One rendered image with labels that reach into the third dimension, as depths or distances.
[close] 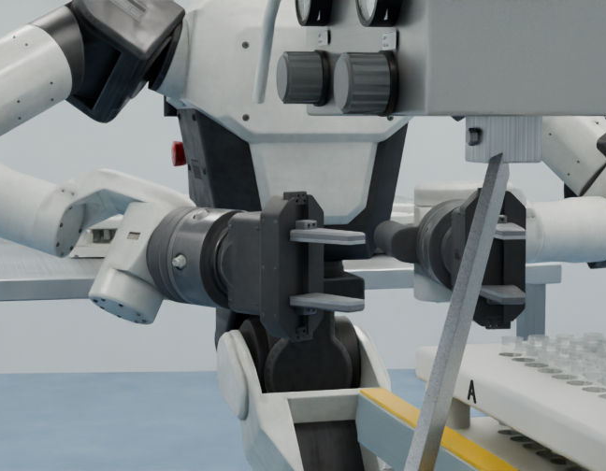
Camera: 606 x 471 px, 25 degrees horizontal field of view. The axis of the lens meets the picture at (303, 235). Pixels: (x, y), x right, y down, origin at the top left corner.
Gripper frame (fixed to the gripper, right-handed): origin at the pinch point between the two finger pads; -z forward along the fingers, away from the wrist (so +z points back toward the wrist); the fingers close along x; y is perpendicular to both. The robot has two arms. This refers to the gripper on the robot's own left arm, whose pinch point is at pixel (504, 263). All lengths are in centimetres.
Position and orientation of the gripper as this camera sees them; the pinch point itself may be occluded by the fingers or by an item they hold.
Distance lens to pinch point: 118.2
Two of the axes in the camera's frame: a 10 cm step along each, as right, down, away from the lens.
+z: -1.2, -0.9, 9.9
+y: -9.9, 0.1, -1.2
